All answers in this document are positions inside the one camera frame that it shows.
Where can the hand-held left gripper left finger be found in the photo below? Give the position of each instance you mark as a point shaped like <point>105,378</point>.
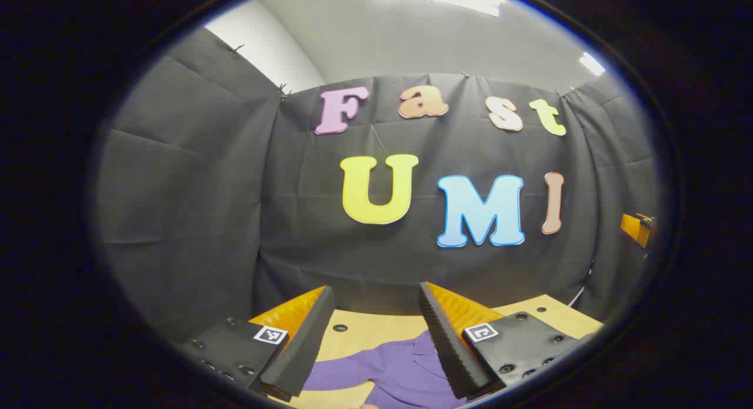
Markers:
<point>306,344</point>

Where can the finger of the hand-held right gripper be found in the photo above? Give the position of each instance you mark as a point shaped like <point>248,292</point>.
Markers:
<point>634,228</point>

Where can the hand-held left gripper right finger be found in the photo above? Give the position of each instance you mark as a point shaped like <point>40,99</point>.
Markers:
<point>447,350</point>

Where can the purple button shirt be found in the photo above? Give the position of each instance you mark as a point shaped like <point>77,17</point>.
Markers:
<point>394,373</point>

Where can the black backdrop cloth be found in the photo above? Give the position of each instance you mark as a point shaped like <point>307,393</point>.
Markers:
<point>206,220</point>

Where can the small ceiling light panel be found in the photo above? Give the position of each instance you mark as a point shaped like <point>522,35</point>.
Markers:
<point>591,63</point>

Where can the black cloth clip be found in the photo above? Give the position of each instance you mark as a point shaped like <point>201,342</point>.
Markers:
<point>283,92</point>
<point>237,47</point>

